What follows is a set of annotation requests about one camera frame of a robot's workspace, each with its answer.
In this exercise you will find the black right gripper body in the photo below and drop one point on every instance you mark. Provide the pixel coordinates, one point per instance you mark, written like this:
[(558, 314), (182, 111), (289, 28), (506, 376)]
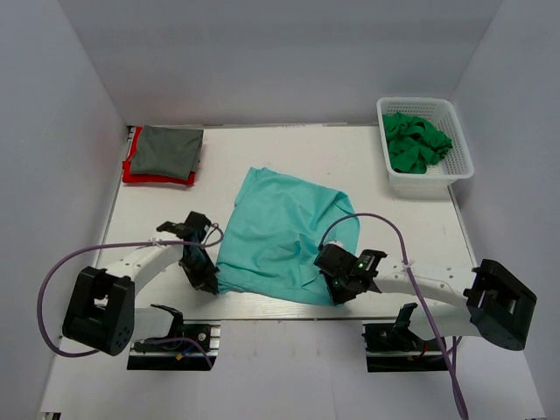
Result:
[(345, 291)]

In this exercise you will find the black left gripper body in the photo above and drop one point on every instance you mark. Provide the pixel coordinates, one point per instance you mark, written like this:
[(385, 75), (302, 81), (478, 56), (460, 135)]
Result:
[(200, 257)]

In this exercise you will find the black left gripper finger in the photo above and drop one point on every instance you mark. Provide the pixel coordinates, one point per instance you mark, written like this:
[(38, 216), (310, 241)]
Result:
[(211, 283), (200, 281)]

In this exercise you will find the teal t shirt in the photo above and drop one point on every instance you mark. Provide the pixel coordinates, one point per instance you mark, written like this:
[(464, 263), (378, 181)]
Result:
[(272, 237)]

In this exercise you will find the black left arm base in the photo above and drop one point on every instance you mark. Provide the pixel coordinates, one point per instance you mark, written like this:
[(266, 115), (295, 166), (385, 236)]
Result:
[(179, 345)]

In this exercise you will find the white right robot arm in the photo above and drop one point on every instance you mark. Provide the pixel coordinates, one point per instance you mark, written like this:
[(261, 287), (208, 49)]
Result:
[(487, 301)]

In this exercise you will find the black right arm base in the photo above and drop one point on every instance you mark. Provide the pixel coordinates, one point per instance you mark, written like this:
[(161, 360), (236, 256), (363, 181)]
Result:
[(391, 347)]

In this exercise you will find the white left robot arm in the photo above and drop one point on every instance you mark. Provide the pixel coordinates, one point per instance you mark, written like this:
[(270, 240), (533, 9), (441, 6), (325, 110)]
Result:
[(102, 312)]

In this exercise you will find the folded red t shirt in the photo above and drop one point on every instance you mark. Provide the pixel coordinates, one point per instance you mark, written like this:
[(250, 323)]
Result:
[(129, 178)]

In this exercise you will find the folded grey t shirt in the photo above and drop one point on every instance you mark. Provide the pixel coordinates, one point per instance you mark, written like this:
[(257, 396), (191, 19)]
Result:
[(167, 152)]

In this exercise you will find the crumpled green t shirt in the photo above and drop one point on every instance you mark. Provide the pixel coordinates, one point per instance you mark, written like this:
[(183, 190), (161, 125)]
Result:
[(414, 143)]

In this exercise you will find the white plastic basket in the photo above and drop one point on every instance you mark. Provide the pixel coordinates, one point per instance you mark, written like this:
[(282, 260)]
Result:
[(457, 164)]

